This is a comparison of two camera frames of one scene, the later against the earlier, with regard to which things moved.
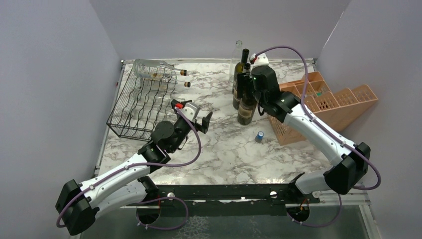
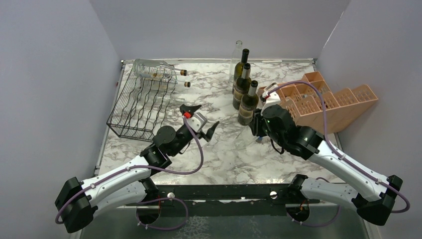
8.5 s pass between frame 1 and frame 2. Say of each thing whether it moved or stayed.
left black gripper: moved
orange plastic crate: stayed
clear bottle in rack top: stayed
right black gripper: moved
